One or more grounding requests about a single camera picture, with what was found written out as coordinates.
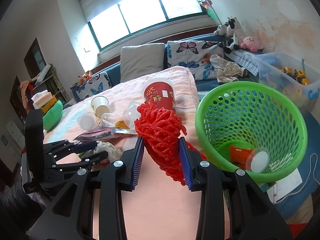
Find pink blanket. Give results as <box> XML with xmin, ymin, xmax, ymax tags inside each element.
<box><xmin>27</xmin><ymin>66</ymin><xmax>230</xmax><ymax>240</ymax></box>

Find pile of clothes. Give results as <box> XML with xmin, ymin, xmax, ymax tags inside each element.
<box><xmin>19</xmin><ymin>80</ymin><xmax>33</xmax><ymax>111</ymax></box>

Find grey plush toy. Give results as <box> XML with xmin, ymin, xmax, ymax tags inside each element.
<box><xmin>214</xmin><ymin>24</ymin><xmax>228</xmax><ymax>36</ymax></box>

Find white cable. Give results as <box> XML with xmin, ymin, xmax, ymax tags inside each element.
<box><xmin>275</xmin><ymin>152</ymin><xmax>318</xmax><ymax>203</ymax></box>

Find red paper cup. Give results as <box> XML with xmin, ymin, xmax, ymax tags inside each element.
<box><xmin>141</xmin><ymin>78</ymin><xmax>177</xmax><ymax>113</ymax></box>

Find clear plastic jelly container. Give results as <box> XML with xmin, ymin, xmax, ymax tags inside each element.
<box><xmin>100</xmin><ymin>112</ymin><xmax>128</xmax><ymax>130</ymax></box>

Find yellow box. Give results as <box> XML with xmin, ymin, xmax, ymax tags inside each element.
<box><xmin>41</xmin><ymin>96</ymin><xmax>58</xmax><ymax>113</ymax></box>

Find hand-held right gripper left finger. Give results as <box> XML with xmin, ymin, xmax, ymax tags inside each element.
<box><xmin>29</xmin><ymin>137</ymin><xmax>146</xmax><ymax>240</ymax></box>

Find green pinwheel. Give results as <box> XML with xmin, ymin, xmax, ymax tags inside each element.
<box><xmin>195</xmin><ymin>0</ymin><xmax>222</xmax><ymax>24</ymax></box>

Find clear lidded plastic cup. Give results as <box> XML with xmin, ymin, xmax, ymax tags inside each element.
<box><xmin>246</xmin><ymin>147</ymin><xmax>270</xmax><ymax>174</ymax></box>

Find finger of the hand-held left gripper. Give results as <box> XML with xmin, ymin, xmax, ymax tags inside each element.
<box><xmin>43</xmin><ymin>139</ymin><xmax>99</xmax><ymax>160</ymax></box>
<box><xmin>55</xmin><ymin>150</ymin><xmax>110</xmax><ymax>175</ymax></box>

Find window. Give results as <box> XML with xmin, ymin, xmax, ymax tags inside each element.
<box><xmin>87</xmin><ymin>0</ymin><xmax>203</xmax><ymax>51</ymax></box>

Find orange snack packet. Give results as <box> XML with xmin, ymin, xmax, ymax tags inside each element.
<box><xmin>229</xmin><ymin>145</ymin><xmax>256</xmax><ymax>169</ymax></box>

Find white fridge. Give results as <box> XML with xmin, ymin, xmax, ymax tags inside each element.
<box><xmin>6</xmin><ymin>118</ymin><xmax>24</xmax><ymax>144</ymax></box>

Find clear plastic dome lid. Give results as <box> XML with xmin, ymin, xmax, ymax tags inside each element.
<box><xmin>122</xmin><ymin>102</ymin><xmax>142</xmax><ymax>128</ymax></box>

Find metal shelf rack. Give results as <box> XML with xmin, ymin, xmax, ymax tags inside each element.
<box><xmin>20</xmin><ymin>64</ymin><xmax>63</xmax><ymax>105</ymax></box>

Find silver foil wrapper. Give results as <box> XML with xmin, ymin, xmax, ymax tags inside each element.
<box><xmin>107</xmin><ymin>127</ymin><xmax>138</xmax><ymax>136</ymax></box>

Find white paper sheet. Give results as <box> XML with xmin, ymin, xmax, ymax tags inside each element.
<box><xmin>266</xmin><ymin>169</ymin><xmax>304</xmax><ymax>204</ymax></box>

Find grey pillow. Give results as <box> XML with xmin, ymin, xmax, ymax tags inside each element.
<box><xmin>120</xmin><ymin>43</ymin><xmax>166</xmax><ymax>84</ymax></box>

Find purple snack wrapper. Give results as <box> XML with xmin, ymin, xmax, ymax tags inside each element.
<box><xmin>73</xmin><ymin>129</ymin><xmax>114</xmax><ymax>142</ymax></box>

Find small butterfly print pillow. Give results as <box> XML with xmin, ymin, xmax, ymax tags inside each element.
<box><xmin>72</xmin><ymin>71</ymin><xmax>112</xmax><ymax>103</ymax></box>

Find white roller blind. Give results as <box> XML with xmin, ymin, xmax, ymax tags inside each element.
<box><xmin>78</xmin><ymin>0</ymin><xmax>158</xmax><ymax>22</ymax></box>

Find grey patterned cloth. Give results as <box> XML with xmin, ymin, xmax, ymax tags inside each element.
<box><xmin>229</xmin><ymin>49</ymin><xmax>262</xmax><ymax>77</ymax></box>

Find large butterfly print pillow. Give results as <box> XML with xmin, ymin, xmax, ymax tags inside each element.
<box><xmin>166</xmin><ymin>40</ymin><xmax>225</xmax><ymax>81</ymax></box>

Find fox plush toy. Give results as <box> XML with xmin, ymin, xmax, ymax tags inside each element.
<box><xmin>77</xmin><ymin>70</ymin><xmax>93</xmax><ymax>84</ymax></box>

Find green plastic basket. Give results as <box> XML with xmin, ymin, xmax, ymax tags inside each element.
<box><xmin>195</xmin><ymin>80</ymin><xmax>308</xmax><ymax>183</ymax></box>

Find pink plush toy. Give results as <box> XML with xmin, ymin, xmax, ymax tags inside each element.
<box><xmin>240</xmin><ymin>35</ymin><xmax>264</xmax><ymax>53</ymax></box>

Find white paper cup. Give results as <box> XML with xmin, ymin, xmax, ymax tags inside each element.
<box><xmin>90</xmin><ymin>96</ymin><xmax>111</xmax><ymax>119</ymax></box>

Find red foam mesh net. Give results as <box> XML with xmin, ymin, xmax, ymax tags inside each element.
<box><xmin>134</xmin><ymin>97</ymin><xmax>208</xmax><ymax>187</ymax></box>

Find cream baby clothes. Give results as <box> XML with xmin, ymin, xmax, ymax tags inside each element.
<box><xmin>210</xmin><ymin>54</ymin><xmax>248</xmax><ymax>84</ymax></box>

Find person's left forearm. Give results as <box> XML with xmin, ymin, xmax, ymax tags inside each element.
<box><xmin>0</xmin><ymin>180</ymin><xmax>48</xmax><ymax>233</ymax></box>

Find clear plastic storage bin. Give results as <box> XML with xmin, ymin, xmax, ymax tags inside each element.
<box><xmin>255</xmin><ymin>52</ymin><xmax>320</xmax><ymax>116</ymax></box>

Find blue sofa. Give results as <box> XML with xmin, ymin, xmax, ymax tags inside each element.
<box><xmin>70</xmin><ymin>33</ymin><xmax>227</xmax><ymax>98</ymax></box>

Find cow plush toy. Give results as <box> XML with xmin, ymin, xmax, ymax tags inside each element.
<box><xmin>224</xmin><ymin>16</ymin><xmax>244</xmax><ymax>51</ymax></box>

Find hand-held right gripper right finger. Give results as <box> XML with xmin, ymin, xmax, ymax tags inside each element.
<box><xmin>178</xmin><ymin>137</ymin><xmax>293</xmax><ymax>240</ymax></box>

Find tissue pack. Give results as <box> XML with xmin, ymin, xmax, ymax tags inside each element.
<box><xmin>31</xmin><ymin>91</ymin><xmax>52</xmax><ymax>108</ymax></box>

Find white crumpled plastic bag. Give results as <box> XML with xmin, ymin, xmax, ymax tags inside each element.
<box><xmin>95</xmin><ymin>141</ymin><xmax>123</xmax><ymax>162</ymax></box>

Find yellow toy truck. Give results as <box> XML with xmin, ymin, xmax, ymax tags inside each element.
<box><xmin>280</xmin><ymin>66</ymin><xmax>311</xmax><ymax>86</ymax></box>

